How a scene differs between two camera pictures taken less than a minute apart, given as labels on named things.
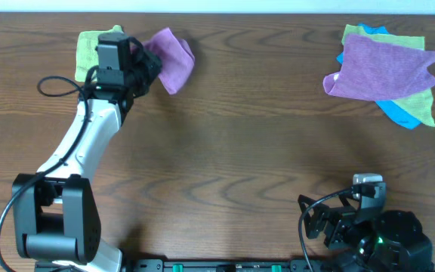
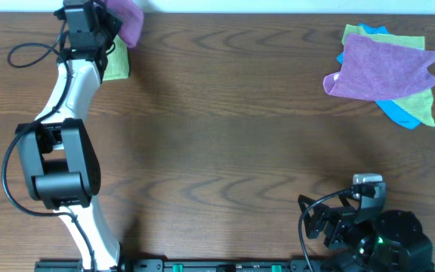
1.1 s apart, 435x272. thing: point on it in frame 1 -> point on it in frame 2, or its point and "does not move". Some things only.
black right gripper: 340,217 does not move
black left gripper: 151,63 -> 111,20
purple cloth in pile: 374,70 does not move
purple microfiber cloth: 177,59 -> 132,17
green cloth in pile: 421,106 does not move
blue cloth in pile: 389,106 does not move
